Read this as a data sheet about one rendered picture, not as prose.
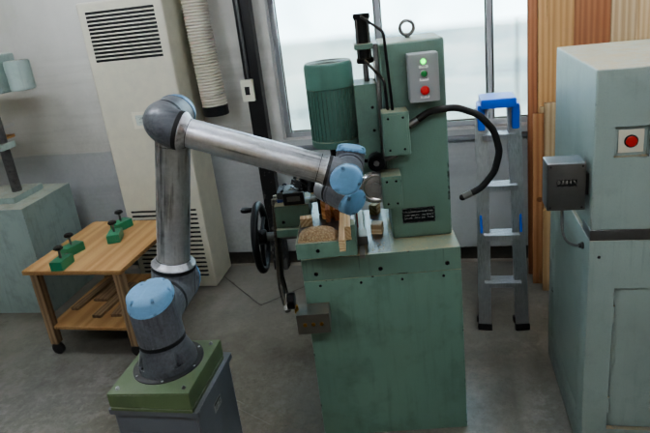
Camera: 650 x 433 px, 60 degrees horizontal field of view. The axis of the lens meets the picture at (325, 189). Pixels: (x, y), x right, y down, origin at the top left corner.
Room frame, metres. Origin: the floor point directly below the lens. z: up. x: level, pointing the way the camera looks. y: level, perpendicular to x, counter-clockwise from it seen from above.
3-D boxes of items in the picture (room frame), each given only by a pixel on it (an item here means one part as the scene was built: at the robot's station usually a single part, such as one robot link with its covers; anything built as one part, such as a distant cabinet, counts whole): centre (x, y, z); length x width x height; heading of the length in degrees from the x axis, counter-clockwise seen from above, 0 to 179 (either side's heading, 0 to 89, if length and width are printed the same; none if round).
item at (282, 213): (2.09, 0.13, 0.92); 0.15 x 0.13 x 0.09; 176
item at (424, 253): (2.07, -0.18, 0.76); 0.57 x 0.45 x 0.09; 86
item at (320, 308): (1.83, 0.10, 0.58); 0.12 x 0.08 x 0.08; 86
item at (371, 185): (1.94, -0.18, 1.02); 0.12 x 0.03 x 0.12; 86
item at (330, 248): (2.08, 0.05, 0.87); 0.61 x 0.30 x 0.06; 176
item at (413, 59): (1.91, -0.37, 1.40); 0.10 x 0.06 x 0.16; 86
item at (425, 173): (2.06, -0.35, 1.16); 0.22 x 0.22 x 0.72; 86
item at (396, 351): (2.07, -0.18, 0.36); 0.58 x 0.45 x 0.71; 86
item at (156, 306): (1.62, 0.58, 0.81); 0.17 x 0.15 x 0.18; 173
